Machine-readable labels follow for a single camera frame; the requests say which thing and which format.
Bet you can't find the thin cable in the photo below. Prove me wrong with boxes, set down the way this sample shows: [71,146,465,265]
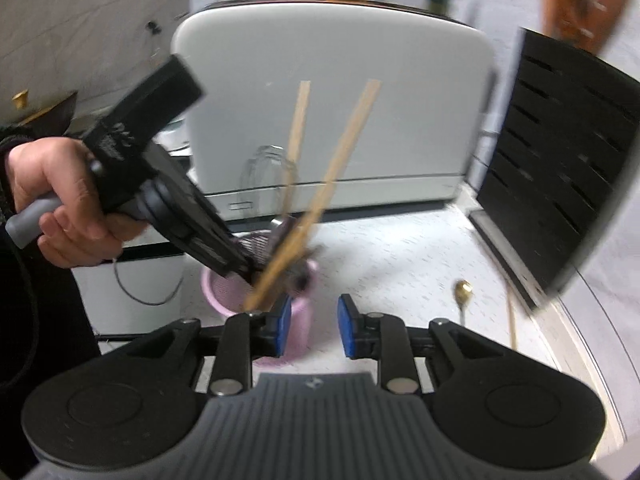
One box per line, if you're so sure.
[112,257,184,307]

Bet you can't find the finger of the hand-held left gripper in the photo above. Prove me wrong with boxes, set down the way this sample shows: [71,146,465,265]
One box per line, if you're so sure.
[175,212,261,286]

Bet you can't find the wire whisk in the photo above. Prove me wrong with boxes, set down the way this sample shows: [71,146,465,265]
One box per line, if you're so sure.
[240,144,301,241]

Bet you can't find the gold spoon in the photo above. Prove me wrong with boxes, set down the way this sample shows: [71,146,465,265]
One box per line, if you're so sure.
[452,279,475,332]

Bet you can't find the long wooden stick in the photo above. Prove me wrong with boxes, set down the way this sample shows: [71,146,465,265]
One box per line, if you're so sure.
[243,78,383,312]
[280,80,312,241]

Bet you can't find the person's left hand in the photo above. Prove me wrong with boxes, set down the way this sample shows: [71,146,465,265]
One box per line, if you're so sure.
[7,137,146,268]

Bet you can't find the white countertop appliance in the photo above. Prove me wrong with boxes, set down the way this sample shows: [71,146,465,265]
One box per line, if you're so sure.
[170,1,498,214]

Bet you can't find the person's dark clothing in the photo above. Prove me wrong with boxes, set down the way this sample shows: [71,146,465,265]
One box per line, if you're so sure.
[0,230,103,480]

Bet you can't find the brown hanging board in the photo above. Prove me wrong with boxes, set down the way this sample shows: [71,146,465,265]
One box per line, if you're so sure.
[542,0,632,55]

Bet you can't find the wooden chopstick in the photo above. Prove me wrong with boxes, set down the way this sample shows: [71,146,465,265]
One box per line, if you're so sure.
[505,284,519,352]

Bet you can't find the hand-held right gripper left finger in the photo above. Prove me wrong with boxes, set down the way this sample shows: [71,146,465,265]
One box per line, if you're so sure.
[127,297,293,396]

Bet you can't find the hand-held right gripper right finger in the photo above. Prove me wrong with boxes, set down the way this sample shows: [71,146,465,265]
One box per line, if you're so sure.
[339,295,501,395]

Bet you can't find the black knife block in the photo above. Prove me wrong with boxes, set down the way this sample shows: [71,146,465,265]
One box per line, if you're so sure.
[467,26,640,314]

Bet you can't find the pink mesh utensil holder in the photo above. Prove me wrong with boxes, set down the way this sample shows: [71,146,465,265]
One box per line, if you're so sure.
[200,257,321,368]

